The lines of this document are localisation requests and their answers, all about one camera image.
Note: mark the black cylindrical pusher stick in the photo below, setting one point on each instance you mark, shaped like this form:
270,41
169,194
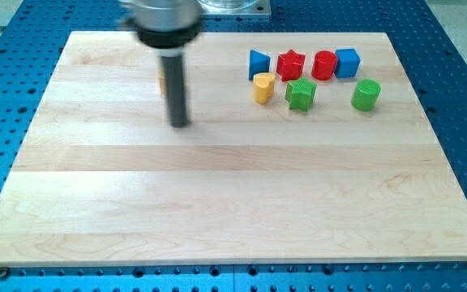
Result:
175,90

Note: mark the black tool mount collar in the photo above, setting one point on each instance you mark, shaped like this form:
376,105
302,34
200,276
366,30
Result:
164,40

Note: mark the yellow hexagon block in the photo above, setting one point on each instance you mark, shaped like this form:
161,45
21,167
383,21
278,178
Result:
161,80

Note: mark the yellow heart block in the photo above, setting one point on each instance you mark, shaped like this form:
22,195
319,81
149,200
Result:
263,87

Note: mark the blue triangle block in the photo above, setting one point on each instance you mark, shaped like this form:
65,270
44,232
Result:
258,63

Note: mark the red star block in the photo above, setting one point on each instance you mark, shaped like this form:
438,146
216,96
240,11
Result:
290,65

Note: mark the green star block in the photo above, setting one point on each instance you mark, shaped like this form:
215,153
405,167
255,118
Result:
300,94

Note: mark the red cylinder block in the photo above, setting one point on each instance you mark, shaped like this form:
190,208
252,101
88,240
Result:
324,65

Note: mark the light wooden board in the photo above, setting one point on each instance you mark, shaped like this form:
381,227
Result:
102,179

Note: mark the blue cube block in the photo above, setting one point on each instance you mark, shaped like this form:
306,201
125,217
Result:
348,62

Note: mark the green cylinder block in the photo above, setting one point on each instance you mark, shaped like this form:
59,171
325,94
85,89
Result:
365,94

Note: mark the left front board screw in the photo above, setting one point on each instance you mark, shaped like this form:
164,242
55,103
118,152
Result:
4,273

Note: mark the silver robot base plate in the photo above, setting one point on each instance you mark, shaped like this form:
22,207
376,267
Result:
232,9

